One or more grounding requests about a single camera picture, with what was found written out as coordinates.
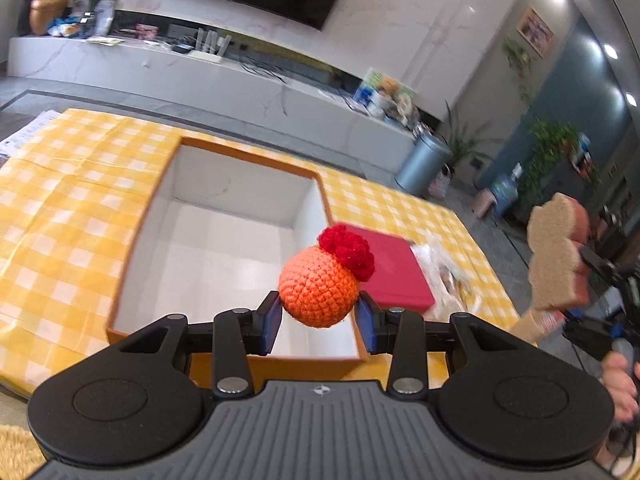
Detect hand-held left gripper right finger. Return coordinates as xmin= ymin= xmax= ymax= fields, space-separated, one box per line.
xmin=354 ymin=291 xmax=538 ymax=396

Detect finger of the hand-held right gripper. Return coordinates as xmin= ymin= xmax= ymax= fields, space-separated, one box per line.
xmin=577 ymin=242 xmax=623 ymax=283
xmin=561 ymin=310 xmax=615 ymax=363

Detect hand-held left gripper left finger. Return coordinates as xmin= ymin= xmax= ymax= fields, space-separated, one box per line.
xmin=107 ymin=291 xmax=283 ymax=398

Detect brown pink shaped sponge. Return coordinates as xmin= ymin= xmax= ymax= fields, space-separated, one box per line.
xmin=510 ymin=192 xmax=595 ymax=347

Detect orange crochet ball toy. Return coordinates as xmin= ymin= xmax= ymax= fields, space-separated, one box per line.
xmin=278 ymin=226 xmax=376 ymax=330

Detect orange cardboard box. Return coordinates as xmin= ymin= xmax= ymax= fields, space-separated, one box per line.
xmin=105 ymin=135 xmax=370 ymax=367

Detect person's right hand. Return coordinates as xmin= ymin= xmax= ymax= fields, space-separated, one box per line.
xmin=601 ymin=351 xmax=640 ymax=427

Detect red flat box lid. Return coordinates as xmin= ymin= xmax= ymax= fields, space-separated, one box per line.
xmin=334 ymin=224 xmax=435 ymax=312

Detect clear plastic bag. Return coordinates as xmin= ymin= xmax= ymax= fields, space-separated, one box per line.
xmin=411 ymin=232 xmax=483 ymax=320

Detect leafy floor plant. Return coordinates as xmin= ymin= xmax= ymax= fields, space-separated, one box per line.
xmin=517 ymin=117 xmax=601 ymax=216

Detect small pink stool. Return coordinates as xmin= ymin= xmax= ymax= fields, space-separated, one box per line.
xmin=472 ymin=189 xmax=501 ymax=220

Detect grey metal trash can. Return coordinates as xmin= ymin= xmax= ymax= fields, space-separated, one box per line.
xmin=394 ymin=131 xmax=453 ymax=198

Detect teddy bear gift box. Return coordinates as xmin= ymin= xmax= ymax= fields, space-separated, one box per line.
xmin=352 ymin=67 xmax=418 ymax=126

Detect yellow checkered tablecloth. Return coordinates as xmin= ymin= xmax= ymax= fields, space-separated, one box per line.
xmin=0 ymin=107 xmax=521 ymax=395

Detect white marble media console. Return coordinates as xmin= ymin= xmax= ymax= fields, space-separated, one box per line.
xmin=7 ymin=35 xmax=418 ymax=181

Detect white router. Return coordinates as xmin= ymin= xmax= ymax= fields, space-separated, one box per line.
xmin=187 ymin=27 xmax=233 ymax=65

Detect beige fluffy rug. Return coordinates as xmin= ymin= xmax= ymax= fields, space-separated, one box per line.
xmin=0 ymin=425 xmax=47 ymax=480

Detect white papers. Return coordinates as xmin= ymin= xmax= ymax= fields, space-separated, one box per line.
xmin=0 ymin=109 xmax=62 ymax=158

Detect framed wall picture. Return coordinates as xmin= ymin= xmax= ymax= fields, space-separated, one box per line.
xmin=516 ymin=6 xmax=555 ymax=60

